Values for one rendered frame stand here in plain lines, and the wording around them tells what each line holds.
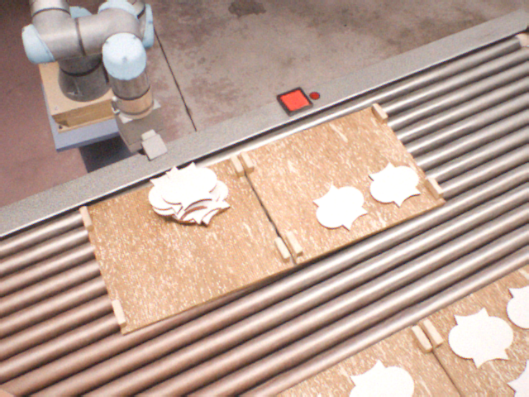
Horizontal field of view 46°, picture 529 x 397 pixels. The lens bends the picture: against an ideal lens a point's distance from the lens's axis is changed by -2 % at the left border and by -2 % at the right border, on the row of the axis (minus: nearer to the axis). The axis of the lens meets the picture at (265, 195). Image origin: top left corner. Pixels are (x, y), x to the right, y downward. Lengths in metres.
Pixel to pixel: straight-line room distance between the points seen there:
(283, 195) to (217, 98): 1.55
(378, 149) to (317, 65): 1.59
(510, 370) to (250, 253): 0.62
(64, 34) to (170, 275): 0.57
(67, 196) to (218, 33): 1.91
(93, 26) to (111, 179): 0.52
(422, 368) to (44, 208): 0.97
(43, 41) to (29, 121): 1.89
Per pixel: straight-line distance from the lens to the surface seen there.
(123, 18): 1.28
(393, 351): 1.41
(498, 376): 1.45
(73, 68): 1.73
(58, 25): 1.29
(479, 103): 1.89
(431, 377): 1.40
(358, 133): 1.71
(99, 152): 1.96
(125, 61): 1.18
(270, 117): 1.75
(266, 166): 1.62
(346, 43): 3.36
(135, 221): 1.55
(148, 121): 1.32
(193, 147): 1.69
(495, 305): 1.51
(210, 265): 1.47
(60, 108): 1.81
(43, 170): 2.94
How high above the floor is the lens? 2.23
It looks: 55 degrees down
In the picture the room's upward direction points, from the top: 1 degrees clockwise
